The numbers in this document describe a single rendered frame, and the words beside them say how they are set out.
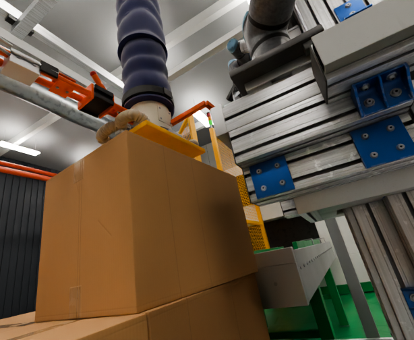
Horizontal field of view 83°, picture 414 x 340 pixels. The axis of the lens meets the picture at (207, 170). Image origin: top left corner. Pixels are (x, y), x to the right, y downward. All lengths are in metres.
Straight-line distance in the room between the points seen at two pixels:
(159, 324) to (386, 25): 0.65
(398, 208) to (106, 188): 0.69
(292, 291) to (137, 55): 1.16
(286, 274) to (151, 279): 0.64
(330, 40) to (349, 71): 0.06
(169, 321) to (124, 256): 0.16
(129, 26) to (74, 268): 1.03
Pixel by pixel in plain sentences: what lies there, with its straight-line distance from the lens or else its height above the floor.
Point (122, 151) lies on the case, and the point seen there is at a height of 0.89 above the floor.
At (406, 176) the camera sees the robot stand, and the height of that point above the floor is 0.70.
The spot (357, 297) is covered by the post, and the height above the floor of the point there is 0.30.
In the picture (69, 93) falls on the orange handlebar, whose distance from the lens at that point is 0.88.
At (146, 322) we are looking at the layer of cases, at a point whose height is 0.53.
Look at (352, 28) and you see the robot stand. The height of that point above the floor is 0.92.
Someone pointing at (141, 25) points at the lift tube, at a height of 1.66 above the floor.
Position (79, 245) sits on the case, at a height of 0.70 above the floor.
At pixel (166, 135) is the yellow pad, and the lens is 0.86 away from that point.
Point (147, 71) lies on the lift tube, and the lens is 1.10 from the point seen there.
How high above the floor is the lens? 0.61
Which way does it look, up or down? 21 degrees up
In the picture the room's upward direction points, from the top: 11 degrees counter-clockwise
